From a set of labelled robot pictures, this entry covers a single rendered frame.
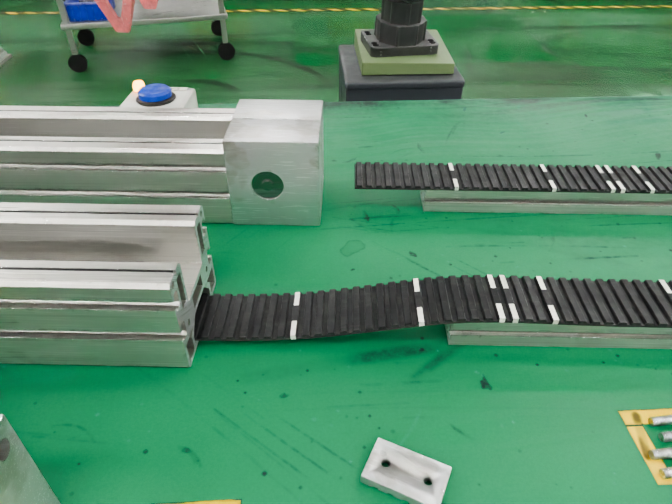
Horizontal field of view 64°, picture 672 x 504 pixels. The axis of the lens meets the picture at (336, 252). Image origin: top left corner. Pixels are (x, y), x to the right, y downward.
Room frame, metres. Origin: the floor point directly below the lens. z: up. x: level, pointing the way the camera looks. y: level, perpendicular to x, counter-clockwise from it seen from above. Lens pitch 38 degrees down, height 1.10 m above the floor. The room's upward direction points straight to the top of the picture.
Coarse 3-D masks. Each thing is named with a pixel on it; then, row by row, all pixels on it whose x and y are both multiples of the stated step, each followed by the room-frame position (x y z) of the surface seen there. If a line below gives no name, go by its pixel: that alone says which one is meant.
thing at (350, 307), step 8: (344, 288) 0.34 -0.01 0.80; (360, 288) 0.34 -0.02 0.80; (344, 296) 0.33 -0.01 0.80; (352, 296) 0.33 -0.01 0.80; (360, 296) 0.33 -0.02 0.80; (344, 304) 0.32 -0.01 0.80; (352, 304) 0.32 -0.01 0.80; (360, 304) 0.32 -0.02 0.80; (344, 312) 0.31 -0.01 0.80; (352, 312) 0.31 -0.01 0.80; (360, 312) 0.31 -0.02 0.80; (344, 320) 0.30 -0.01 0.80; (352, 320) 0.30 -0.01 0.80; (360, 320) 0.30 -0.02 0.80; (344, 328) 0.29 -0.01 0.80; (352, 328) 0.29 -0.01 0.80; (360, 328) 0.29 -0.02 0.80
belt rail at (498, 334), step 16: (448, 336) 0.30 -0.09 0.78; (464, 336) 0.29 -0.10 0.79; (480, 336) 0.29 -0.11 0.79; (496, 336) 0.29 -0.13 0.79; (512, 336) 0.29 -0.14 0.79; (528, 336) 0.29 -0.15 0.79; (544, 336) 0.29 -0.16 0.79; (560, 336) 0.29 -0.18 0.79; (576, 336) 0.29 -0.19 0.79; (592, 336) 0.29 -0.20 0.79; (608, 336) 0.29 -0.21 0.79; (624, 336) 0.29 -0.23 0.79; (640, 336) 0.29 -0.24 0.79; (656, 336) 0.29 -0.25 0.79
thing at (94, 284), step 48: (0, 240) 0.34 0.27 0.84; (48, 240) 0.34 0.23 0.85; (96, 240) 0.34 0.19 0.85; (144, 240) 0.34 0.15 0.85; (192, 240) 0.34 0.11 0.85; (0, 288) 0.27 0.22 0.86; (48, 288) 0.27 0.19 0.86; (96, 288) 0.26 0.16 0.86; (144, 288) 0.26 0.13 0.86; (192, 288) 0.31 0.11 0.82; (0, 336) 0.27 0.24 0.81; (48, 336) 0.27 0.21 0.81; (96, 336) 0.27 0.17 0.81; (144, 336) 0.27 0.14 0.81; (192, 336) 0.28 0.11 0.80
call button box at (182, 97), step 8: (176, 88) 0.67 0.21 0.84; (184, 88) 0.67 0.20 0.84; (192, 88) 0.67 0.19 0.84; (128, 96) 0.65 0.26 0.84; (136, 96) 0.64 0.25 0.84; (176, 96) 0.65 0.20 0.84; (184, 96) 0.65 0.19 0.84; (192, 96) 0.65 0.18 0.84; (128, 104) 0.62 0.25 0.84; (136, 104) 0.62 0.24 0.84; (144, 104) 0.61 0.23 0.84; (152, 104) 0.61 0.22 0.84; (160, 104) 0.62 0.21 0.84; (168, 104) 0.62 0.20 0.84; (176, 104) 0.62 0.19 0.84; (184, 104) 0.62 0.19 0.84; (192, 104) 0.65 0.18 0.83
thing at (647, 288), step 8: (632, 280) 0.33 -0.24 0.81; (648, 280) 0.33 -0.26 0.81; (640, 288) 0.32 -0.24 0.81; (648, 288) 0.32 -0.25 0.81; (656, 288) 0.32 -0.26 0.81; (640, 296) 0.31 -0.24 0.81; (648, 296) 0.31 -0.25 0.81; (656, 296) 0.31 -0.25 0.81; (648, 304) 0.30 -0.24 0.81; (656, 304) 0.30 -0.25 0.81; (664, 304) 0.30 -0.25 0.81; (648, 312) 0.30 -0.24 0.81; (656, 312) 0.29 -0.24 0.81; (664, 312) 0.29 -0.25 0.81; (656, 320) 0.29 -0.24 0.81; (664, 320) 0.28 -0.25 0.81
